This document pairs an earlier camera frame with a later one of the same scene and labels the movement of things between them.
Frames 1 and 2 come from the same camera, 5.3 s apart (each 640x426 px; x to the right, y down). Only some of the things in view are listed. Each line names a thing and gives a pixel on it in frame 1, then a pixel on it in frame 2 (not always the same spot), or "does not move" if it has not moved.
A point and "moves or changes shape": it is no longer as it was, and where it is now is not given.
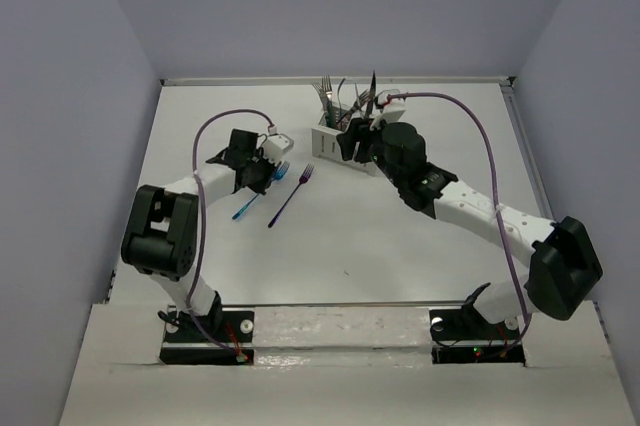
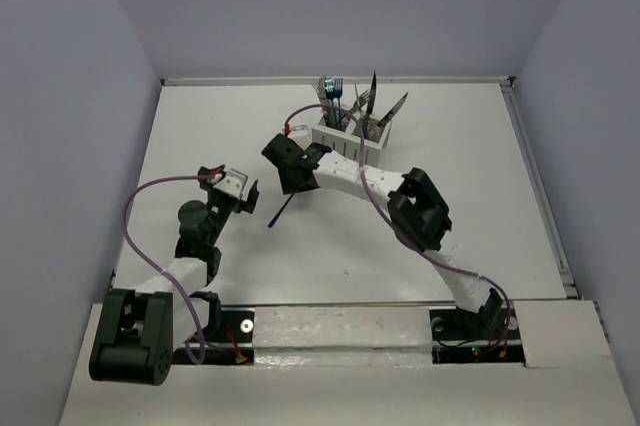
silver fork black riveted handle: (364, 99) does not move
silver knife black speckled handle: (372, 94) does not move
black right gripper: (358, 131) -> (288, 186)
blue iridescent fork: (278, 175) moves or changes shape
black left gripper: (270, 172) -> (247, 203)
